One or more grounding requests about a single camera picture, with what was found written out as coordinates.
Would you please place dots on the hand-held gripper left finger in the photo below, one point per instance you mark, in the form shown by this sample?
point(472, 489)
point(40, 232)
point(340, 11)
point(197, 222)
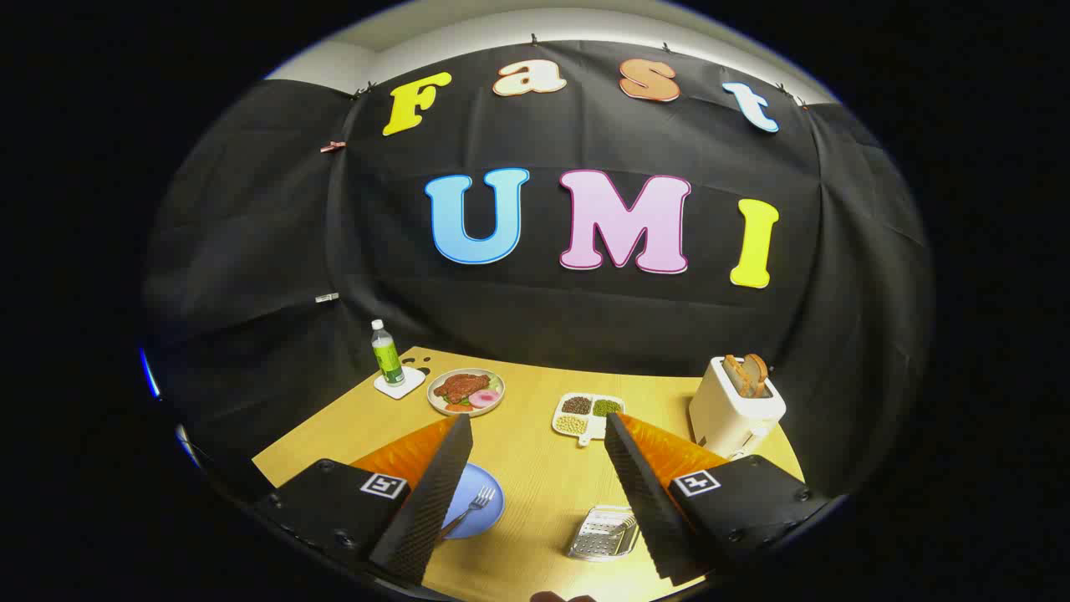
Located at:
point(430, 502)

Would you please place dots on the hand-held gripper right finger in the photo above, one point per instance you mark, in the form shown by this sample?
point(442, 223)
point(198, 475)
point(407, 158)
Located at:
point(648, 502)

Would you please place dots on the perforated metal cutlery basket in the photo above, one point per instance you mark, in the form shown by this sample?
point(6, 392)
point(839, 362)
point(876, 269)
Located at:
point(600, 535)

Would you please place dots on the blue round plate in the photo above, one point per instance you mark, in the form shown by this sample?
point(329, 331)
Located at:
point(489, 485)

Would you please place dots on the white divided tray with beans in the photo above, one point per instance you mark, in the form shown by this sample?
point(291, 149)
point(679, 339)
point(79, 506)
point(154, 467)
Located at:
point(588, 414)

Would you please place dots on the white toaster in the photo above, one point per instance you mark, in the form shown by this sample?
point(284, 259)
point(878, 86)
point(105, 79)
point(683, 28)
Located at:
point(729, 418)

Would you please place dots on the grey plate with toy food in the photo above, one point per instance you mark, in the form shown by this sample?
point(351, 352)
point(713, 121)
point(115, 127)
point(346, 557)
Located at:
point(465, 390)

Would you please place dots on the white square coaster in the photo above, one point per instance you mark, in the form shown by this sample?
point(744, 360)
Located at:
point(408, 386)

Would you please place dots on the green label plastic bottle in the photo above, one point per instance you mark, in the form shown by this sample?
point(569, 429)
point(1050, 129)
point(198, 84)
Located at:
point(388, 358)

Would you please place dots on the brown toast slice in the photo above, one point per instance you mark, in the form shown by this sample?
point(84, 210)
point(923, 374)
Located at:
point(756, 372)
point(735, 376)

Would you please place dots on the pink clip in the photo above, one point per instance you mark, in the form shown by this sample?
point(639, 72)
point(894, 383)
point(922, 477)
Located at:
point(332, 146)

